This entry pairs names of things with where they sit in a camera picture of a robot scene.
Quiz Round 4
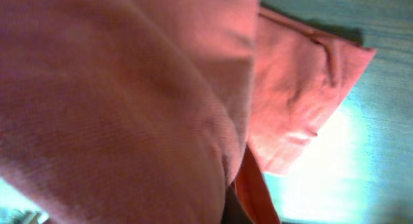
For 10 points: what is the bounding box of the orange FRAM t-shirt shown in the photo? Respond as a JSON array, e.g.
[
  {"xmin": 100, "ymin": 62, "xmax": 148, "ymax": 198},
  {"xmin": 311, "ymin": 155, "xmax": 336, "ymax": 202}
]
[{"xmin": 1, "ymin": 0, "xmax": 376, "ymax": 223}]

